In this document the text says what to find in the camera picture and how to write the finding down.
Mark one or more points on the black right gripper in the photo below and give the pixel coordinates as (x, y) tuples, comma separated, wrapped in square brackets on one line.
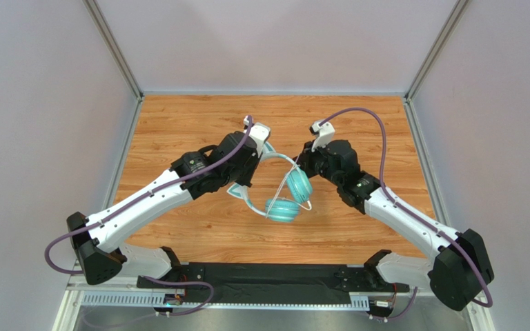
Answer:
[(307, 163)]

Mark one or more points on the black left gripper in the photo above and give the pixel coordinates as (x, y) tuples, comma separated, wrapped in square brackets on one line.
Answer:
[(246, 180)]

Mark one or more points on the teal cat-ear headphones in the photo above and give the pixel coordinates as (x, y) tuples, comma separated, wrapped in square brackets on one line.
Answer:
[(293, 194)]

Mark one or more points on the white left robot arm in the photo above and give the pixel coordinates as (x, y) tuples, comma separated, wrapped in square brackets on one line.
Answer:
[(98, 239)]

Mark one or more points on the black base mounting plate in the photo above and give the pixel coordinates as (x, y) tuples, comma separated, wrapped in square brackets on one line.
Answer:
[(276, 283)]

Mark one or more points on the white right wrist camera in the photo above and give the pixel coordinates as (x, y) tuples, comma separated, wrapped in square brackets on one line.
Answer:
[(323, 131)]

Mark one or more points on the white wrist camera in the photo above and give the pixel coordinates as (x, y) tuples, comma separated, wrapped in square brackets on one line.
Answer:
[(254, 136), (323, 131)]

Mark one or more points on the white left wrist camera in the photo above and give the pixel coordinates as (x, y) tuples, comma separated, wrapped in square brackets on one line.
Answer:
[(254, 136)]

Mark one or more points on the aluminium right frame rail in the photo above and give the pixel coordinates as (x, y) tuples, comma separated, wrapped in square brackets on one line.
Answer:
[(412, 100)]

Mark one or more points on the aluminium frame rail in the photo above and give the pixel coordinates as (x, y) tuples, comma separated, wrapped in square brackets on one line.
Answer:
[(412, 100), (132, 106), (162, 297)]

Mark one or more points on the aluminium front frame rail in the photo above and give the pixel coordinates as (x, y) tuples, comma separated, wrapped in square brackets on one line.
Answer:
[(162, 297)]

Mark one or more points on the aluminium left frame rail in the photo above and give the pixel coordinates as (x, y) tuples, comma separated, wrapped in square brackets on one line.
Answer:
[(132, 106)]

